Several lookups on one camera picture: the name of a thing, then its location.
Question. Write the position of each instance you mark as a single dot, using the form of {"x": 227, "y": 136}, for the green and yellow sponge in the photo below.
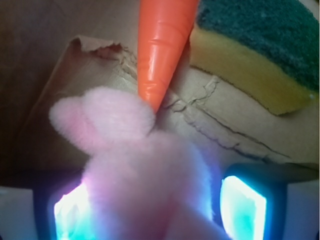
{"x": 269, "y": 49}

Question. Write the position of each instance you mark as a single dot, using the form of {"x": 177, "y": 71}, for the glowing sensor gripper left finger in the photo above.
{"x": 44, "y": 206}

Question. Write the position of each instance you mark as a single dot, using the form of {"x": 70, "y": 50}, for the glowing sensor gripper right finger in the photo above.
{"x": 275, "y": 201}

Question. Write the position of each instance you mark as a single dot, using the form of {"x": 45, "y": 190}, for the orange plastic toy carrot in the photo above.
{"x": 164, "y": 27}

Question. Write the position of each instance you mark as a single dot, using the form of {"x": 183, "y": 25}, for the pink plush bunny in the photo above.
{"x": 142, "y": 183}

